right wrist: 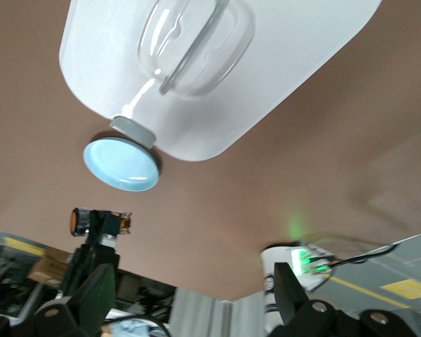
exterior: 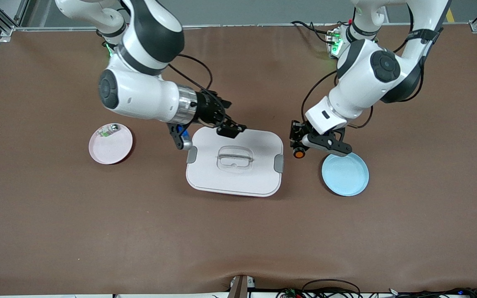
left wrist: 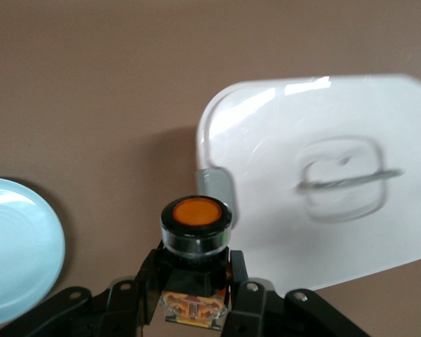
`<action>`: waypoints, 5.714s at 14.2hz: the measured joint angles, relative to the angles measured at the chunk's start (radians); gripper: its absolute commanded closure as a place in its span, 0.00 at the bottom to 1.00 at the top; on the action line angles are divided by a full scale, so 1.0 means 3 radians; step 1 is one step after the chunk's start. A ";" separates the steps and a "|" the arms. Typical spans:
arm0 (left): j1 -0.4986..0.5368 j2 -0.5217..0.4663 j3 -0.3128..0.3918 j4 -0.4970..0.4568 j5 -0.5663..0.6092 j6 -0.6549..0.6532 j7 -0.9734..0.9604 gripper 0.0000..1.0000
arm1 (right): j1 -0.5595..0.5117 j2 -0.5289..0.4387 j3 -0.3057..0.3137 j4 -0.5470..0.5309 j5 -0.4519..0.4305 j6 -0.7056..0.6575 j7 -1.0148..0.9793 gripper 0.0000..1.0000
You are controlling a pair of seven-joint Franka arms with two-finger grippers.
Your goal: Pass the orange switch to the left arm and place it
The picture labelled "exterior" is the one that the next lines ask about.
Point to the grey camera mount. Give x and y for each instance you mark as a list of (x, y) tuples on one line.
[(240, 287)]

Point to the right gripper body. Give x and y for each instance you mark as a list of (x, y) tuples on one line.
[(208, 110)]

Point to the green clear switch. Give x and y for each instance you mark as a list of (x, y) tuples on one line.
[(108, 131)]

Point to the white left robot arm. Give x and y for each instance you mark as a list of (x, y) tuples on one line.
[(371, 82)]

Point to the white lidded box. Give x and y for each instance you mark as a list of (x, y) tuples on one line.
[(234, 178)]

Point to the pink round plate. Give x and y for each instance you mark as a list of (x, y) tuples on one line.
[(114, 151)]

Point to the orange black switch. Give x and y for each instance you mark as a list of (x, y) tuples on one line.
[(299, 153)]

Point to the silver table edge rail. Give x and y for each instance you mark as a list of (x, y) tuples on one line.
[(238, 26)]

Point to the light blue round plate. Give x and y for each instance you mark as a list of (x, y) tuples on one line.
[(345, 176)]

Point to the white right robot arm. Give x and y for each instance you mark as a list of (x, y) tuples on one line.
[(147, 95)]

